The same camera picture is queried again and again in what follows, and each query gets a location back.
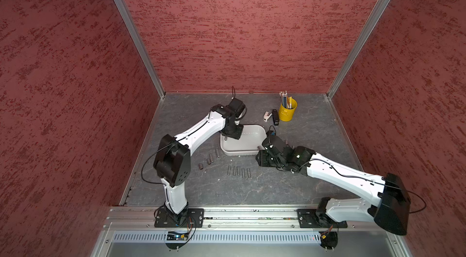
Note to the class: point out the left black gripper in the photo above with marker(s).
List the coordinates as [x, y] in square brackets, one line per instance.
[236, 134]

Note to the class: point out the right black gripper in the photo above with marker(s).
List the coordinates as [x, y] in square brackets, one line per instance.
[263, 162]

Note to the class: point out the white plastic storage box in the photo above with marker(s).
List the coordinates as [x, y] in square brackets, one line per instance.
[251, 139]

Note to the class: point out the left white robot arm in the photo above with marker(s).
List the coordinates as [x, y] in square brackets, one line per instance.
[173, 159]

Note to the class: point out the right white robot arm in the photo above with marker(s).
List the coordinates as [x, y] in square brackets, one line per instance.
[382, 200]

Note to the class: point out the white small stapler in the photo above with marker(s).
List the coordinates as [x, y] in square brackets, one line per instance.
[267, 115]

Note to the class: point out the yellow pencil cup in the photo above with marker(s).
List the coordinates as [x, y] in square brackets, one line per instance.
[286, 114]

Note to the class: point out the pencils in cup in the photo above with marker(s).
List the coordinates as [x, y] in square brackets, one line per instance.
[286, 100]

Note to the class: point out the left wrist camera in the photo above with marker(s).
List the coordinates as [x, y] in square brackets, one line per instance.
[238, 108]

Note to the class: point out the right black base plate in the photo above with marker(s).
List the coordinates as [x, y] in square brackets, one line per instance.
[313, 219]

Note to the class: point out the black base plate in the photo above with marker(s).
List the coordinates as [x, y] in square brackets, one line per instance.
[313, 219]
[178, 217]

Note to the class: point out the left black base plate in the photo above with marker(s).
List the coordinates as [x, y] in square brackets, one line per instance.
[178, 217]

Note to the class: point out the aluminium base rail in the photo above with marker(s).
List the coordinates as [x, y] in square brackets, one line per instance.
[235, 225]

